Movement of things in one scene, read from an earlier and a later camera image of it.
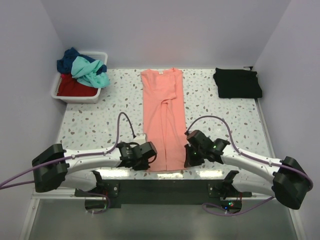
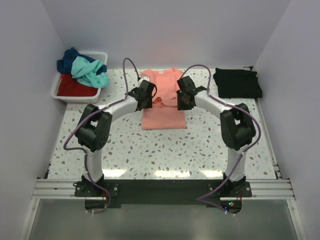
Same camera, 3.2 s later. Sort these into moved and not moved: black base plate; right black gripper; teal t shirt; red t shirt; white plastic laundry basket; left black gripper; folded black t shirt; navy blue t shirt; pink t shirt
Moved: left black gripper; pink t shirt; right black gripper
Not moved: white plastic laundry basket; black base plate; folded black t shirt; navy blue t shirt; red t shirt; teal t shirt
